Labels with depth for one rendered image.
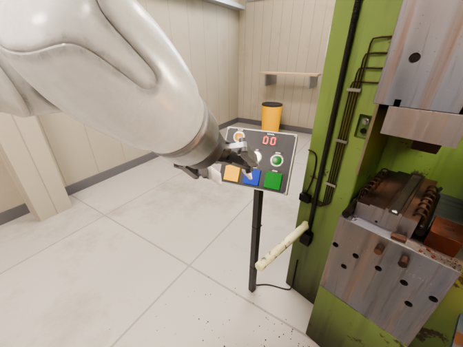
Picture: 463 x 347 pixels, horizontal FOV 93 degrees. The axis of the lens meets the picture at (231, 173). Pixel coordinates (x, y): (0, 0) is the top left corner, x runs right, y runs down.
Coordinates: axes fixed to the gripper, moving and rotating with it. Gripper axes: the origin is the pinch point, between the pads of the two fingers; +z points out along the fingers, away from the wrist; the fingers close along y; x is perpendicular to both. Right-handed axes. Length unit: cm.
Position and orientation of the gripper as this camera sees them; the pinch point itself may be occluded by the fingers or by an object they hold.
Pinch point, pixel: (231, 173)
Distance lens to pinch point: 50.8
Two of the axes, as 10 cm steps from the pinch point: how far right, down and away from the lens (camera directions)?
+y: -9.5, 1.8, 2.4
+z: 2.8, 2.5, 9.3
